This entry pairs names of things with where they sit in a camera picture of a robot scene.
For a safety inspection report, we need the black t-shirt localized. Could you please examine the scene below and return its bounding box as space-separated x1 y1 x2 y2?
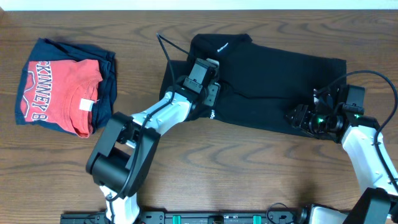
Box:
159 33 347 139

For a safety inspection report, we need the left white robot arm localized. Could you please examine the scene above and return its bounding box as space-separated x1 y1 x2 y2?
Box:
86 83 221 223

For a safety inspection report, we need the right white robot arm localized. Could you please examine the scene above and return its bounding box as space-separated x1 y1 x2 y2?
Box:
285 103 397 223

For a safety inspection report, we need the red folded t-shirt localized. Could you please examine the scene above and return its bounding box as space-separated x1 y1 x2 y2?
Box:
20 59 103 138

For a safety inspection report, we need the navy folded garment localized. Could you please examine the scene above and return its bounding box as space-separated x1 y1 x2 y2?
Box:
15 39 117 136

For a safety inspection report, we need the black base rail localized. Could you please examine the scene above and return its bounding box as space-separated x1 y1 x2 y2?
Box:
60 210 303 224

